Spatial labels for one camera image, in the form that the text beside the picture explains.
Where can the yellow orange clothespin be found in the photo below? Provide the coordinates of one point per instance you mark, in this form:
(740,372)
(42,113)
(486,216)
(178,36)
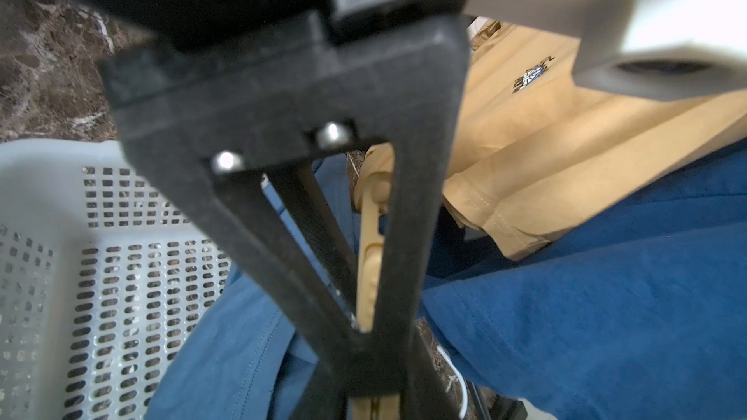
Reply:
(375,193)

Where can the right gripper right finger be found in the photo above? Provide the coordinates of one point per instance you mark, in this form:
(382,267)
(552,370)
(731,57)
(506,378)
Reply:
(424,396)

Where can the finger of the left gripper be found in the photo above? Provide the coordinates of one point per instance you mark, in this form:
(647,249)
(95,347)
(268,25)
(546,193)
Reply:
(289,278)
(203,125)

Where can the white wire hanger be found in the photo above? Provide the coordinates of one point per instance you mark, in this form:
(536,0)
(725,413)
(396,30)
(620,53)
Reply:
(459,378)

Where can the dark blue t-shirt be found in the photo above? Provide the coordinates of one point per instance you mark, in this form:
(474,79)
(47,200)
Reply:
(640,313)

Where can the white plastic basket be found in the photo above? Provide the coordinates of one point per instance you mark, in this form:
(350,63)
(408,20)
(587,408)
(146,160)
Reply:
(102,281)

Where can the tan yellow t-shirt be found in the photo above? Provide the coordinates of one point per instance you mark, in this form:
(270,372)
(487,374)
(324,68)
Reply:
(535,156)

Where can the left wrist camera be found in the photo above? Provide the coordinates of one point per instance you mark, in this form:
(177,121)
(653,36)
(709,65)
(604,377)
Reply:
(656,49)

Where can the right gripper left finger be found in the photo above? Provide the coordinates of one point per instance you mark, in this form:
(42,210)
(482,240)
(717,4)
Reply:
(325,395)

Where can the slate blue t-shirt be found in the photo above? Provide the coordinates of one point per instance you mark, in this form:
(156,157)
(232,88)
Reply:
(244,360)

